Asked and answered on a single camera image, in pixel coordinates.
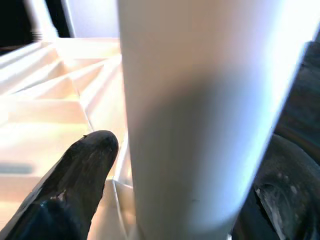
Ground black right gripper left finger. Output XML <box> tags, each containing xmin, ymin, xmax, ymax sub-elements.
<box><xmin>0</xmin><ymin>129</ymin><xmax>120</xmax><ymax>240</ymax></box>

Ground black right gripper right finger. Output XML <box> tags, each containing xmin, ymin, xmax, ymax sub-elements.
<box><xmin>232</xmin><ymin>133</ymin><xmax>320</xmax><ymax>240</ymax></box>

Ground white plastic table top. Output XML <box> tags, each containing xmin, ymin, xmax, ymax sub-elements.
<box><xmin>0</xmin><ymin>37</ymin><xmax>141</xmax><ymax>240</ymax></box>

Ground white plastic table leg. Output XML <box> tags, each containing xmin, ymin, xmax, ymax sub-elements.
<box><xmin>117</xmin><ymin>0</ymin><xmax>320</xmax><ymax>240</ymax></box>
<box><xmin>27</xmin><ymin>0</ymin><xmax>60</xmax><ymax>42</ymax></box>

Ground black plastic table cover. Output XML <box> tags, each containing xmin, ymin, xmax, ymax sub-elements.
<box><xmin>273</xmin><ymin>39</ymin><xmax>320</xmax><ymax>161</ymax></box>

